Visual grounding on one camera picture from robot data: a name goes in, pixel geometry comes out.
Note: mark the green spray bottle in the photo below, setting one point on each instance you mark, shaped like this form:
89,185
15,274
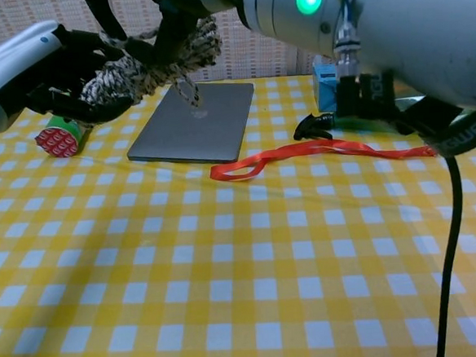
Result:
312,126

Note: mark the green chip can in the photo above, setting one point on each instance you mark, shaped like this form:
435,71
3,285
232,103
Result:
60,142

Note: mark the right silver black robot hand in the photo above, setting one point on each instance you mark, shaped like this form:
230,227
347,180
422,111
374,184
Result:
185,2

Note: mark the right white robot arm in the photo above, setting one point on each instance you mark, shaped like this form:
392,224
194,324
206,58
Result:
415,31

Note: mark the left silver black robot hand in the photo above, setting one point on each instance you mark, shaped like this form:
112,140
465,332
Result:
17,63

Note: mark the yellow white checkered tablecloth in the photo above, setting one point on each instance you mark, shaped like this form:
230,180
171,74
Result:
245,288

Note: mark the grey closed laptop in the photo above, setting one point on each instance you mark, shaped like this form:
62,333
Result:
218,127

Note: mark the blue cardboard box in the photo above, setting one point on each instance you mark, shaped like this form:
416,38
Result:
323,91

